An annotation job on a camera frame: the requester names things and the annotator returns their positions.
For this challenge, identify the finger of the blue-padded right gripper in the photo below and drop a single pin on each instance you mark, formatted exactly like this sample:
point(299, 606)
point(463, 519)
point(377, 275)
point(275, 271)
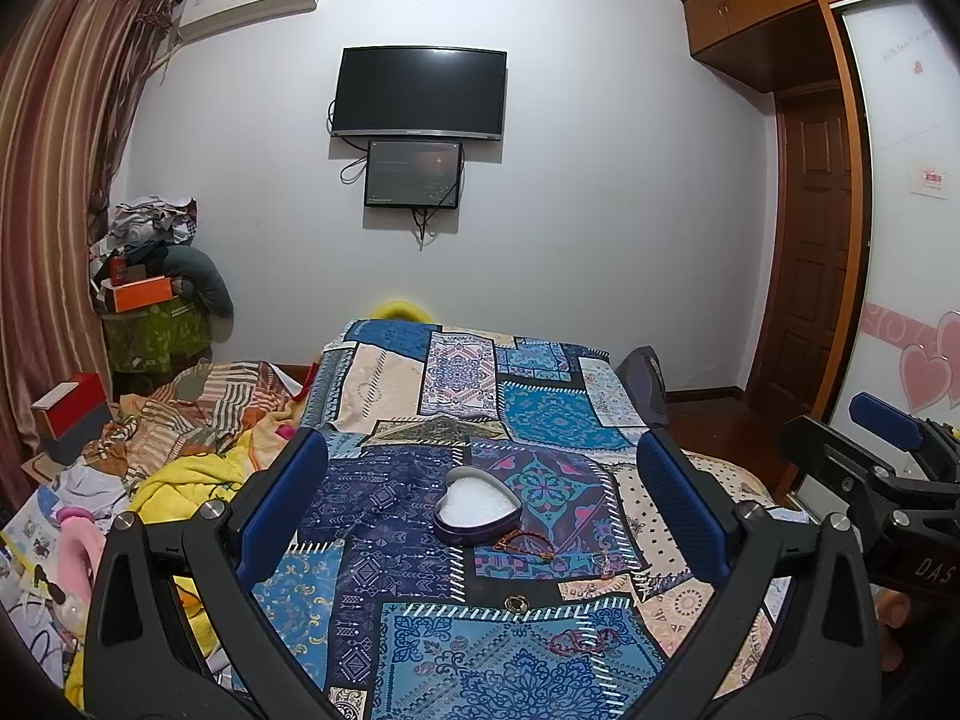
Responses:
point(887, 422)

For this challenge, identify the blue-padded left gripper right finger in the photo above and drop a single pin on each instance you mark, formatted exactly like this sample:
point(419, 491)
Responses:
point(822, 659)

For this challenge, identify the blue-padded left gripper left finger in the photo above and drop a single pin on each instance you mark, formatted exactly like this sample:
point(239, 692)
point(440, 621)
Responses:
point(141, 658)

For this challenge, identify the purple heart-shaped jewelry box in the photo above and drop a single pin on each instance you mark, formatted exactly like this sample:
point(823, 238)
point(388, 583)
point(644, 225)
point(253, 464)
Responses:
point(475, 508)

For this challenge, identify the pink plush toy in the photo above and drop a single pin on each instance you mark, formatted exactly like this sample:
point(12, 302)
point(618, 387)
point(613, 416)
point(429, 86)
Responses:
point(79, 551)

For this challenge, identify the yellow blanket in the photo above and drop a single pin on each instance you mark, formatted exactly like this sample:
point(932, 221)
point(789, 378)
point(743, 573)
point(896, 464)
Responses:
point(175, 493)

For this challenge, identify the red and white box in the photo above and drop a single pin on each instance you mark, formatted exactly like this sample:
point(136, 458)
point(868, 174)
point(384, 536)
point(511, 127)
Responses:
point(70, 415)

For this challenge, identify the striped brown blanket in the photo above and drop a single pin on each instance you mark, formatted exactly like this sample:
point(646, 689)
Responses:
point(203, 410)

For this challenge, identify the green patterned box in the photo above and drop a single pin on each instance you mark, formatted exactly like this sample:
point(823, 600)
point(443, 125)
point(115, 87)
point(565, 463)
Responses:
point(151, 339)

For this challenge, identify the blue patchwork patterned cloth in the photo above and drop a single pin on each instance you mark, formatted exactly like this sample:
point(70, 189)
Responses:
point(482, 545)

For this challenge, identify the orange shoe box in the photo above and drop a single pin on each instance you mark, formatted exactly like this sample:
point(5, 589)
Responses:
point(120, 298)

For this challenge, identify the grey pillow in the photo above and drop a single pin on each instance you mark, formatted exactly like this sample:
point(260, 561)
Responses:
point(183, 261)

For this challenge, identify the wooden overhead cabinet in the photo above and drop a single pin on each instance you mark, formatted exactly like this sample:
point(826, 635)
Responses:
point(767, 45)

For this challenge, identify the pile of clothes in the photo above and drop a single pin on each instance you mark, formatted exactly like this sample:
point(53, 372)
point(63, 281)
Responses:
point(143, 221)

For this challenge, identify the yellow round object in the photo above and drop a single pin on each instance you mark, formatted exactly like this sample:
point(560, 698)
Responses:
point(398, 309)

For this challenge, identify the striped red curtain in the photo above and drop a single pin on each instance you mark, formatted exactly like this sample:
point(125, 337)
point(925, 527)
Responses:
point(72, 78)

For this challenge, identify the small black wall monitor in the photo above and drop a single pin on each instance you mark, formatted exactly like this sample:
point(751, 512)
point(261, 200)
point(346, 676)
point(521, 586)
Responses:
point(413, 174)

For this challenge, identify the black wall television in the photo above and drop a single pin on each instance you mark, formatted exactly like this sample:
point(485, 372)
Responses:
point(421, 91)

